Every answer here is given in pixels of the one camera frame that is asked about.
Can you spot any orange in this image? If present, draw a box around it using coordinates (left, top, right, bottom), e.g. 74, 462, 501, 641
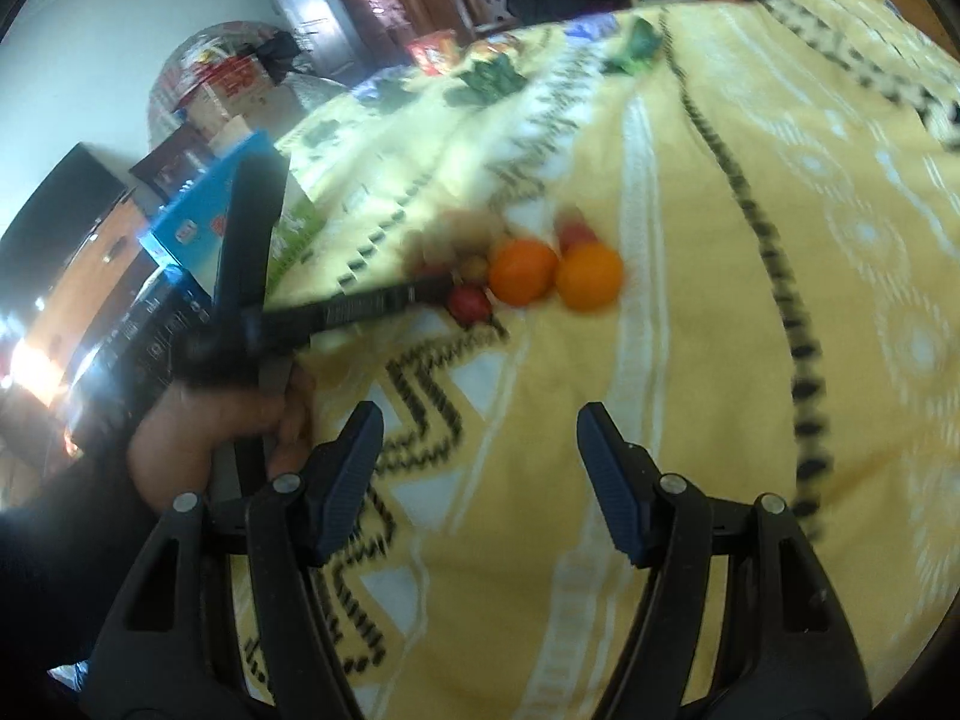
489, 239, 560, 308
555, 244, 626, 314

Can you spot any green leafy vegetable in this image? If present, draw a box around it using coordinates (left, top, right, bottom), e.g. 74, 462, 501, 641
602, 13, 666, 77
448, 52, 527, 104

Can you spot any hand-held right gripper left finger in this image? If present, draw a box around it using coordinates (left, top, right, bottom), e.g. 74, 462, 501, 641
90, 401, 387, 720

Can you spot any beige round fruit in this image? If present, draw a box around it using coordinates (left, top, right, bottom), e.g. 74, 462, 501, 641
409, 210, 505, 263

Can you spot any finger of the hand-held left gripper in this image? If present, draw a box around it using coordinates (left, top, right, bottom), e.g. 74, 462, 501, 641
397, 274, 457, 310

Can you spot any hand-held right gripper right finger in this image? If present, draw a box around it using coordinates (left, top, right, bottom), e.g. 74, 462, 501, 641
576, 401, 875, 720

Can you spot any red fruit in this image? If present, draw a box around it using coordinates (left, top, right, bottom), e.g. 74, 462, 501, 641
559, 214, 602, 253
448, 286, 493, 326

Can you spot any black television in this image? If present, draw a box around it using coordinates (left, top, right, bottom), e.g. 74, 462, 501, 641
0, 141, 130, 310

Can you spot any yellow patterned blanket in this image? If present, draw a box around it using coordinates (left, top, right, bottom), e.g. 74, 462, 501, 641
225, 0, 960, 720

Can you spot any clear plastic wrapped basket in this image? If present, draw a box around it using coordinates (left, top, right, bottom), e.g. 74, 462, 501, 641
146, 19, 302, 160

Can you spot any wooden tv stand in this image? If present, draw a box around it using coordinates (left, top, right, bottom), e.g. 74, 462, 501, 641
21, 229, 164, 392

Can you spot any blue box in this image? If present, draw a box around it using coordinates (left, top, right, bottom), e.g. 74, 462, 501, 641
139, 131, 275, 295

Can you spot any dark red box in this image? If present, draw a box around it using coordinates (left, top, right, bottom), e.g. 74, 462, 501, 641
131, 124, 220, 201

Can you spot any person's left hand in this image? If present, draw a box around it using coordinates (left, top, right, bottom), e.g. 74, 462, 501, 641
127, 366, 317, 517

